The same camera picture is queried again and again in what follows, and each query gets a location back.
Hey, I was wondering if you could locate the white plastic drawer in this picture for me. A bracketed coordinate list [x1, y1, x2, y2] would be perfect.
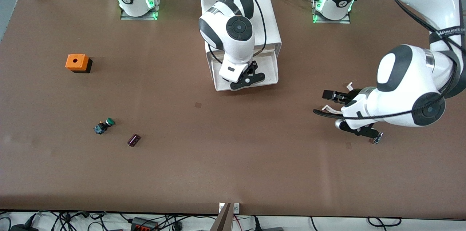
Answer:
[254, 43, 281, 55]
[213, 50, 280, 92]

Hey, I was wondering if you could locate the white curved plastic strip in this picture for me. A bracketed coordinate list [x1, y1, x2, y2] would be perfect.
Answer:
[322, 82, 356, 115]

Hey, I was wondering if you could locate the green push button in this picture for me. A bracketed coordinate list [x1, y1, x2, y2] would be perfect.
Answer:
[94, 118, 116, 135]

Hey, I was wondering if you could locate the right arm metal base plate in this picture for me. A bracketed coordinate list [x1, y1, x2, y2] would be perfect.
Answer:
[120, 0, 162, 21]

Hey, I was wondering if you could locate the grey camera post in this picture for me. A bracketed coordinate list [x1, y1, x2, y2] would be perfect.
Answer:
[210, 202, 233, 231]

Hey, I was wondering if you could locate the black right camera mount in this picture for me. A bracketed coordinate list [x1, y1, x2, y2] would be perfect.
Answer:
[230, 61, 266, 91]

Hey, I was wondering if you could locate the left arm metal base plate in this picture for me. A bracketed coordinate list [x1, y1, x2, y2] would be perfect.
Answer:
[312, 0, 351, 24]

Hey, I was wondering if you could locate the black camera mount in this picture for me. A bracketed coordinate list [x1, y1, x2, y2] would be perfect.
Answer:
[230, 61, 266, 91]
[342, 120, 381, 140]

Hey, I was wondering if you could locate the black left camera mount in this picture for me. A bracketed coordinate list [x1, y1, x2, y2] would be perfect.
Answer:
[342, 120, 381, 140]

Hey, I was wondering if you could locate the black box with orange buttons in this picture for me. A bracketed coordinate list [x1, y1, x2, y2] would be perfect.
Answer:
[131, 217, 158, 231]

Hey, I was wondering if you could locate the black looped cable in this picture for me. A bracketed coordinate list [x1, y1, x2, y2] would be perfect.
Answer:
[367, 217, 402, 227]

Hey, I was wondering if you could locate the orange box with black base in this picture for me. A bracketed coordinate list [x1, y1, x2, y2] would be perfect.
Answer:
[65, 53, 93, 74]

